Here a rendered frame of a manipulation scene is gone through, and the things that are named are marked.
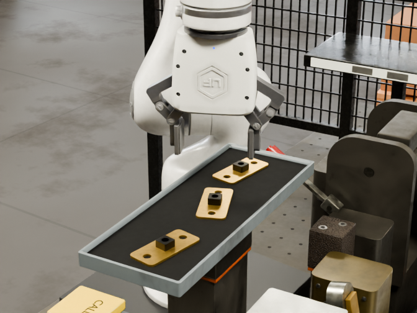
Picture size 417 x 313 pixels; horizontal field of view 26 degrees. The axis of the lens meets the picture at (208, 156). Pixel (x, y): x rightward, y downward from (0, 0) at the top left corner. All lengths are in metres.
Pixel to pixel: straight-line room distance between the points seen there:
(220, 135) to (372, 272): 0.40
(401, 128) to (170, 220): 0.40
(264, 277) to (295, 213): 0.48
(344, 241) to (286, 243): 0.79
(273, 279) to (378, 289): 0.54
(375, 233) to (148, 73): 0.43
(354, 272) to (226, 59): 0.33
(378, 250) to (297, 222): 0.84
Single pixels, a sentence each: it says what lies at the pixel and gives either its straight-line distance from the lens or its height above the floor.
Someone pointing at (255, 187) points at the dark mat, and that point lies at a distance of 1.21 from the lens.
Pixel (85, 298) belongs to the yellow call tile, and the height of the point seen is 1.16.
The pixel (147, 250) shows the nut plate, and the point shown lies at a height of 1.16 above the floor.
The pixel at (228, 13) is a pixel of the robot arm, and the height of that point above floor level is 1.42.
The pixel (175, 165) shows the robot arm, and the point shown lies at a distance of 1.51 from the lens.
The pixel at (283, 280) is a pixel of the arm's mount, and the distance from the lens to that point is 1.68.
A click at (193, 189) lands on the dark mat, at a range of 1.20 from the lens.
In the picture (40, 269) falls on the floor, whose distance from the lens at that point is 3.31.
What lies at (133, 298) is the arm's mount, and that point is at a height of 0.81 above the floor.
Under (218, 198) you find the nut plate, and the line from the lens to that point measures 1.15.
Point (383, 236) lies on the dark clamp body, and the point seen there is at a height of 1.08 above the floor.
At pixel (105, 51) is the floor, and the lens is 5.65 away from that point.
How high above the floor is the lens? 1.69
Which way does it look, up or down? 24 degrees down
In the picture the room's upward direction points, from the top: straight up
